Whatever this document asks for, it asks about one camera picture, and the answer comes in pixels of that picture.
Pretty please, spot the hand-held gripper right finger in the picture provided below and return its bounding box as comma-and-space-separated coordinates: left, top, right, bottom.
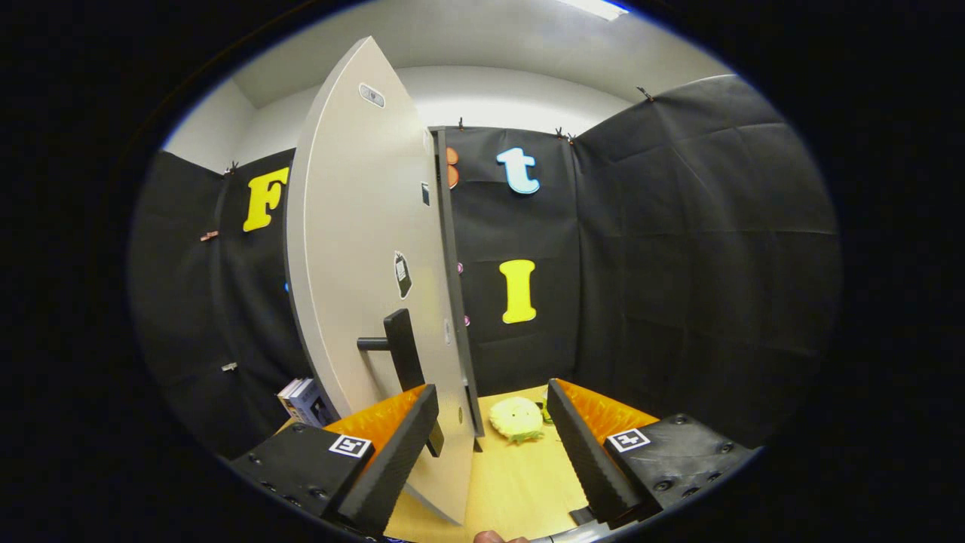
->
546, 377, 758, 529

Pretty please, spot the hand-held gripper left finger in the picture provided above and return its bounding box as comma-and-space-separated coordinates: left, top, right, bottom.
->
230, 383, 440, 538

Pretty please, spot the dark grey shoe cabinet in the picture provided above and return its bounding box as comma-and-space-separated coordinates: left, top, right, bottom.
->
431, 127, 486, 453

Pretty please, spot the beige shoe cabinet door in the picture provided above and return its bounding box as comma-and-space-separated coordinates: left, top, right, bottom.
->
283, 36, 485, 526

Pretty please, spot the yellow plush toy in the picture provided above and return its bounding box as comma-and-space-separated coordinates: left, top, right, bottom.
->
489, 397, 545, 444

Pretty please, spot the blue book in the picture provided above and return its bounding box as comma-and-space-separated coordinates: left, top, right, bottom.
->
289, 379, 337, 428

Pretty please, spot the white book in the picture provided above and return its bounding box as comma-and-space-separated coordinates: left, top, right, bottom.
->
277, 377, 304, 420

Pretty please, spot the black backdrop cloth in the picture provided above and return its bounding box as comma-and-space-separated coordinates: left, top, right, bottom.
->
128, 74, 843, 461

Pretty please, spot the long ceiling light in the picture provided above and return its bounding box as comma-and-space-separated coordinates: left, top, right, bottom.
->
558, 0, 630, 22

